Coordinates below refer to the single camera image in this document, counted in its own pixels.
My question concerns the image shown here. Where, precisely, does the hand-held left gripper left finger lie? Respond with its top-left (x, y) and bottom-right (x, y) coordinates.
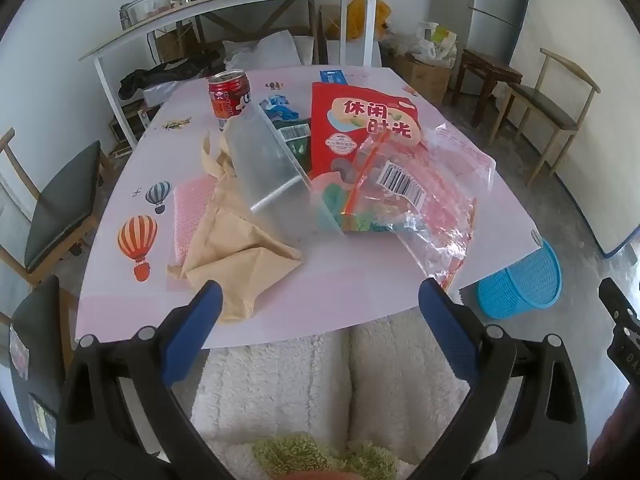
top-left (55, 280), bottom-right (223, 480)

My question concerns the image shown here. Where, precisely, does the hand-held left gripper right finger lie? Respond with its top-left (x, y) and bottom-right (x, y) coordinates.
top-left (419, 277), bottom-right (588, 480)

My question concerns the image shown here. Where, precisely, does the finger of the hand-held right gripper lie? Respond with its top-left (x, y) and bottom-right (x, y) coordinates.
top-left (598, 277), bottom-right (640, 341)

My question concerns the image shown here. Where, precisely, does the beige paper bag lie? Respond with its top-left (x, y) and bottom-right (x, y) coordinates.
top-left (166, 131), bottom-right (304, 324)

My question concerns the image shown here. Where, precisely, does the blue plastic basket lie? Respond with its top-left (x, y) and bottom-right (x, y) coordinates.
top-left (476, 239), bottom-right (562, 321)

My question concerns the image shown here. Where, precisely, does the pink bubble wrap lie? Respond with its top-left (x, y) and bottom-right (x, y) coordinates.
top-left (169, 176), bottom-right (221, 271)

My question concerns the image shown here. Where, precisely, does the clear zip bag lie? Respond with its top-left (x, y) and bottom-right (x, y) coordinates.
top-left (345, 124), bottom-right (497, 292)

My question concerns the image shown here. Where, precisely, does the clear plastic container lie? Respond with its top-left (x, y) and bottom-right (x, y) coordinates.
top-left (222, 105), bottom-right (346, 236)

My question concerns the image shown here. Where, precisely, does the red snack bag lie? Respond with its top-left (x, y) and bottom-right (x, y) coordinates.
top-left (309, 81), bottom-right (432, 235)

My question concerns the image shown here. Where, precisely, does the red drink can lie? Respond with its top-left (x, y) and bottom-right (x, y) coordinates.
top-left (208, 70), bottom-right (252, 132)

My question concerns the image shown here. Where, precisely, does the blue snack wrapper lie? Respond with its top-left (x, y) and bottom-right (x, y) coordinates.
top-left (259, 94), bottom-right (302, 122)

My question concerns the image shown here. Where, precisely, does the person's left forearm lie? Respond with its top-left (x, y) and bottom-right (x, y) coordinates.
top-left (251, 434), bottom-right (399, 480)

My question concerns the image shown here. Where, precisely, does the white fleece clothing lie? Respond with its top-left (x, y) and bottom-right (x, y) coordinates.
top-left (192, 305), bottom-right (498, 480)

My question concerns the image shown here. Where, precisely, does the white mattress blue edge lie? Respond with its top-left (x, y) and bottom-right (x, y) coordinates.
top-left (510, 0), bottom-right (640, 257)

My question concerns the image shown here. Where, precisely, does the wooden chair dark seat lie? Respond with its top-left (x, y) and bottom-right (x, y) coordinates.
top-left (490, 49), bottom-right (601, 188)
top-left (0, 127), bottom-right (119, 288)

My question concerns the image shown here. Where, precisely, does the black cloth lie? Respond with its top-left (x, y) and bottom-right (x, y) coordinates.
top-left (119, 57), bottom-right (226, 101)

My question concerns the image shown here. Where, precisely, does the dark wooden stool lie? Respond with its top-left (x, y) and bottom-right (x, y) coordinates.
top-left (452, 49), bottom-right (523, 128)

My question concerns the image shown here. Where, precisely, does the brown cardboard box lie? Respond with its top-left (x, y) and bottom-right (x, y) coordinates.
top-left (155, 25), bottom-right (201, 61)

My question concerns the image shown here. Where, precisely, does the white pillow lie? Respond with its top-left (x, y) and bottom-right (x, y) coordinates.
top-left (222, 30), bottom-right (321, 68)

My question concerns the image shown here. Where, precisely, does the white box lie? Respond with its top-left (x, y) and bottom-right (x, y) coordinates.
top-left (325, 5), bottom-right (381, 66)

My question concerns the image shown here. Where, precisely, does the white desk with wooden top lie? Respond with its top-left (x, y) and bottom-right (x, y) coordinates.
top-left (79, 0), bottom-right (393, 153)

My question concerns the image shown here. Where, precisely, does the yellow plastic bag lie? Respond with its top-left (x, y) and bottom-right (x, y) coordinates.
top-left (347, 0), bottom-right (391, 41)

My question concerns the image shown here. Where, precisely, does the glass bowl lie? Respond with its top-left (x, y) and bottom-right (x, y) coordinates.
top-left (120, 0), bottom-right (173, 29)

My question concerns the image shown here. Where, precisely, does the grey fridge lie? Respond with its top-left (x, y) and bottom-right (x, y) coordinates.
top-left (467, 0), bottom-right (536, 68)

